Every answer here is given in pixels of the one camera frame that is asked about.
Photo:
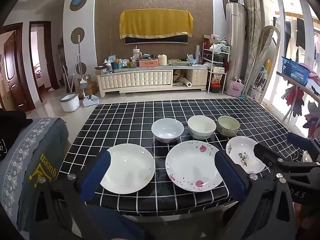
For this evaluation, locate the white dustpan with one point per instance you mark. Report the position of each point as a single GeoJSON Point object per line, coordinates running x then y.
{"type": "Point", "coordinates": [90, 101]}

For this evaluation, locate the brown round wall disc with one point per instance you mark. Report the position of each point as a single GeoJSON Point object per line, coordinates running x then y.
{"type": "Point", "coordinates": [81, 69]}
{"type": "Point", "coordinates": [77, 36]}

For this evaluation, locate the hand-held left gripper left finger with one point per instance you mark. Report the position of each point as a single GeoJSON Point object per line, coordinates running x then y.
{"type": "Point", "coordinates": [96, 177]}

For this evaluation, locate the pink storage box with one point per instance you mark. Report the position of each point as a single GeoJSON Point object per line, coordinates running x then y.
{"type": "Point", "coordinates": [148, 63]}

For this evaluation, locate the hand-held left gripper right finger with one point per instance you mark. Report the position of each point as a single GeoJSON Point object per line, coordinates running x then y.
{"type": "Point", "coordinates": [230, 177]}

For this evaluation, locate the plain white plate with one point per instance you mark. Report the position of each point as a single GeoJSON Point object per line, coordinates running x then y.
{"type": "Point", "coordinates": [127, 171]}

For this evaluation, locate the white plate with pink petals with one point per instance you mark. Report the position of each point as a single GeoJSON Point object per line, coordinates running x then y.
{"type": "Point", "coordinates": [193, 166]}

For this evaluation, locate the black wall television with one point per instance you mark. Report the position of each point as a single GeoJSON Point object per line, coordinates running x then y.
{"type": "Point", "coordinates": [156, 40]}

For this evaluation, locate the cream jar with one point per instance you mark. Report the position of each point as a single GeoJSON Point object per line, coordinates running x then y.
{"type": "Point", "coordinates": [162, 60]}

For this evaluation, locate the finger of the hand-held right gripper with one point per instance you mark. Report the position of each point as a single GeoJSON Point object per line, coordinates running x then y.
{"type": "Point", "coordinates": [298, 140]}
{"type": "Point", "coordinates": [265, 152]}

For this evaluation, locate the blue plastic basket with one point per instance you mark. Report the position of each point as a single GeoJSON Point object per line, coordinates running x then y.
{"type": "Point", "coordinates": [295, 70]}

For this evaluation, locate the white metal shelf rack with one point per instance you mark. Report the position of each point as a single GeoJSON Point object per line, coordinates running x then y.
{"type": "Point", "coordinates": [215, 63]}

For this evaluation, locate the arched standing mirror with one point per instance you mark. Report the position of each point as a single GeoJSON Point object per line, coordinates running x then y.
{"type": "Point", "coordinates": [268, 55]}

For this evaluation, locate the silver tower air conditioner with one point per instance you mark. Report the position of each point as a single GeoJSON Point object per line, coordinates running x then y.
{"type": "Point", "coordinates": [236, 42]}

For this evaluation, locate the cardboard box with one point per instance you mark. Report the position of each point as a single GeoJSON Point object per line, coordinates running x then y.
{"type": "Point", "coordinates": [87, 87]}

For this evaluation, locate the white paper roll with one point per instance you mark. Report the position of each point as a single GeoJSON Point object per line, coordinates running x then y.
{"type": "Point", "coordinates": [185, 83]}

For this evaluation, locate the white mop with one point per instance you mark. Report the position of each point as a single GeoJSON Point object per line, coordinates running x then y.
{"type": "Point", "coordinates": [78, 55]}

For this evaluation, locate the white mop bucket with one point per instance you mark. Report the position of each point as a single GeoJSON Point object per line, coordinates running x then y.
{"type": "Point", "coordinates": [69, 102]}

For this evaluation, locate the brown wooden door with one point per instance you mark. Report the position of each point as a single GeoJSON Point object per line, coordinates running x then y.
{"type": "Point", "coordinates": [11, 62]}

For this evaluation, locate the small white floral plate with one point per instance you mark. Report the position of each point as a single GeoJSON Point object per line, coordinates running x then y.
{"type": "Point", "coordinates": [241, 156]}

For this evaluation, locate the black white checked tablecloth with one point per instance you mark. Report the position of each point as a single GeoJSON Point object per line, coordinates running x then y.
{"type": "Point", "coordinates": [140, 120]}

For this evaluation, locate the pink gift bag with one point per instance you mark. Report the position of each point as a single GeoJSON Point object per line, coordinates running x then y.
{"type": "Point", "coordinates": [235, 88]}

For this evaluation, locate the cream tufted television cabinet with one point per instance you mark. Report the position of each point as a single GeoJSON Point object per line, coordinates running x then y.
{"type": "Point", "coordinates": [145, 78]}

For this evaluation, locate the grey embroidered chair cover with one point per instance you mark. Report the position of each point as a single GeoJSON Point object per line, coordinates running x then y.
{"type": "Point", "coordinates": [32, 160]}

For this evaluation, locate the blue round wall plate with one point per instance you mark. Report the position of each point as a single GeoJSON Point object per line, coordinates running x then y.
{"type": "Point", "coordinates": [78, 1]}

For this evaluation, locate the plain white bowl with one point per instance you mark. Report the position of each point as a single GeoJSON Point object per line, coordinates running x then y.
{"type": "Point", "coordinates": [201, 127]}

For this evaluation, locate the clothes drying rack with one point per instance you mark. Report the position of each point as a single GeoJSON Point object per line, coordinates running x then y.
{"type": "Point", "coordinates": [297, 85]}

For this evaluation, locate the patterned beige curtain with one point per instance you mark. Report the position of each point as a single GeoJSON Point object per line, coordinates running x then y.
{"type": "Point", "coordinates": [251, 17]}

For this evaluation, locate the yellow cloth cover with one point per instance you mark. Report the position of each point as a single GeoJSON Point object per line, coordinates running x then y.
{"type": "Point", "coordinates": [156, 23]}

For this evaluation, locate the speckled floral ceramic bowl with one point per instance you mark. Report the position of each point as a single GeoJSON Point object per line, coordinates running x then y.
{"type": "Point", "coordinates": [228, 125]}

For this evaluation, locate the red hanging clothes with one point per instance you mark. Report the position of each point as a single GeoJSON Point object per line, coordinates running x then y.
{"type": "Point", "coordinates": [296, 98]}

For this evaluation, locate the white bowl with red pattern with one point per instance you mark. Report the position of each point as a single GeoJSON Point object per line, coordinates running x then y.
{"type": "Point", "coordinates": [167, 130]}

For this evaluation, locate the light blue basin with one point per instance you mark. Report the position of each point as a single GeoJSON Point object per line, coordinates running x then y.
{"type": "Point", "coordinates": [192, 61]}

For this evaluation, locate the white tumbler with straw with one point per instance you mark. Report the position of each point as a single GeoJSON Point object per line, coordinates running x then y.
{"type": "Point", "coordinates": [136, 54]}

